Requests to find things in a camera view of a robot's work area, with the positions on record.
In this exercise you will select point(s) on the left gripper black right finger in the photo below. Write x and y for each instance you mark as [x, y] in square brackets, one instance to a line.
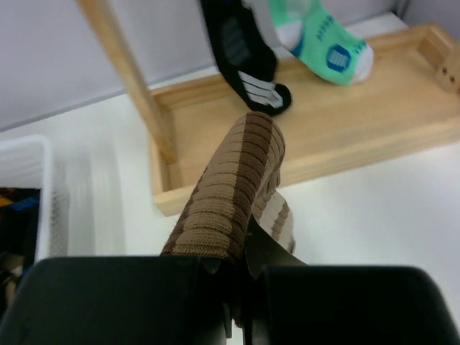
[262, 251]

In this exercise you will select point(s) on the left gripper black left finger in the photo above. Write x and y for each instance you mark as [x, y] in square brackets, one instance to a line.
[210, 265]

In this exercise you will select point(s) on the brown striped sock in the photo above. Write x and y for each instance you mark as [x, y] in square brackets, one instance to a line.
[239, 183]

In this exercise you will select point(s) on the mint green sock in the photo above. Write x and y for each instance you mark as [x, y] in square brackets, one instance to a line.
[312, 35]

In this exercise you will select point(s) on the red yellow black argyle sock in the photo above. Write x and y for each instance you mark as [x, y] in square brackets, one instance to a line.
[20, 208]

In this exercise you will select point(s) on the black blue sock right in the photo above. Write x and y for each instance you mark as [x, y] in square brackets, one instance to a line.
[243, 58]

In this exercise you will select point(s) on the wooden hanger rack frame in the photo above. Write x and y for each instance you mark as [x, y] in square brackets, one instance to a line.
[410, 102]

